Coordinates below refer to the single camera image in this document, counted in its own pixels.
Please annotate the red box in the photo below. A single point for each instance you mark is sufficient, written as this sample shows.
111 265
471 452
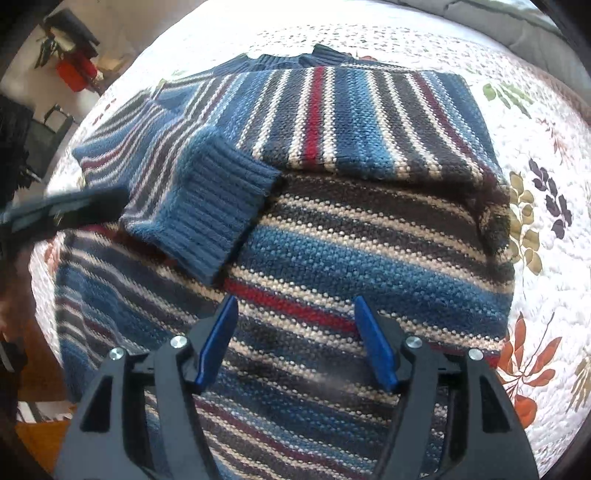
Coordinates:
76 76

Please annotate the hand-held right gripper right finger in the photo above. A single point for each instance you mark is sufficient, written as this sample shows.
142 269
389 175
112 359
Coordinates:
376 344

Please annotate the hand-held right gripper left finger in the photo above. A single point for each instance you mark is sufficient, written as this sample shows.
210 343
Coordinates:
217 341

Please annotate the white floral quilted bedspread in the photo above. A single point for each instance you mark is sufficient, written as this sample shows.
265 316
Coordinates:
535 138

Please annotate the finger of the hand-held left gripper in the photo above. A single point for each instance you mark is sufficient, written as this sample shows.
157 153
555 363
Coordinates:
69 210

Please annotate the striped blue knit sweater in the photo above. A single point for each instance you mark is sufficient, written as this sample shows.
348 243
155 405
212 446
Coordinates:
369 254

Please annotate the black office chair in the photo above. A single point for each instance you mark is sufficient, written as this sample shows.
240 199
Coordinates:
44 143

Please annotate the grey cushion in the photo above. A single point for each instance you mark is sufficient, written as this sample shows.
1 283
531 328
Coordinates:
498 23

